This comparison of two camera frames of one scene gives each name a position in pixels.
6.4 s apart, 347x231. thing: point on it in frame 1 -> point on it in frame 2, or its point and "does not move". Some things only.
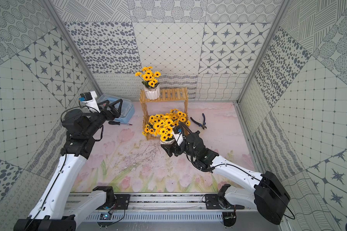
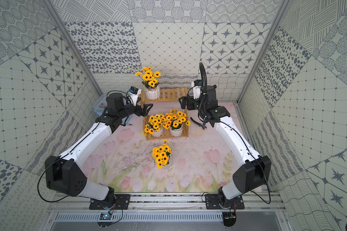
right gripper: [169, 150] -> [183, 104]
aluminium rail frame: [170, 212] does not move
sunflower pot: [163, 125] -> [161, 154]
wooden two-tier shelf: [174, 95] does not move
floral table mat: [127, 161] does not move
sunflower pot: [149, 79] does not move
